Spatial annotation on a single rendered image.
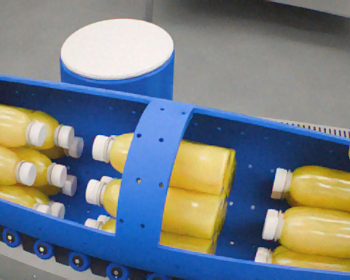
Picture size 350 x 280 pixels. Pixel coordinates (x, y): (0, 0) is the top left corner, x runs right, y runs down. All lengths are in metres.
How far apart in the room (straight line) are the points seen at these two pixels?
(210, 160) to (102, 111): 0.28
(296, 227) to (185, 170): 0.20
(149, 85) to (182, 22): 2.29
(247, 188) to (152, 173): 0.30
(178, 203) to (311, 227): 0.21
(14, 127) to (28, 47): 2.53
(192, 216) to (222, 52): 2.52
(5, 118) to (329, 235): 0.58
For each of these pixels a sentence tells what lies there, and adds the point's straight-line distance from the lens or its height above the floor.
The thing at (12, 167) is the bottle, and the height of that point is 1.13.
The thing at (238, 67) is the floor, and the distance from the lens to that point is 3.26.
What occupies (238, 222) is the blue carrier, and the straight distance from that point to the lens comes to 1.12.
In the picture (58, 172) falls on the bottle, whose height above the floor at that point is 1.08.
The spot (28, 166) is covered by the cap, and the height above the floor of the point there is 1.13.
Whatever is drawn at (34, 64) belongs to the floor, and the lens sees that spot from 3.34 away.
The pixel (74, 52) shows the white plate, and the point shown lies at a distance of 1.44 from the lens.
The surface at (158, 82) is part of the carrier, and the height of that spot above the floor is 0.99.
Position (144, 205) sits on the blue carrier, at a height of 1.17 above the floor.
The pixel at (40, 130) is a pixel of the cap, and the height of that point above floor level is 1.17.
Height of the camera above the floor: 1.80
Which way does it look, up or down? 41 degrees down
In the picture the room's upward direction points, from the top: 3 degrees clockwise
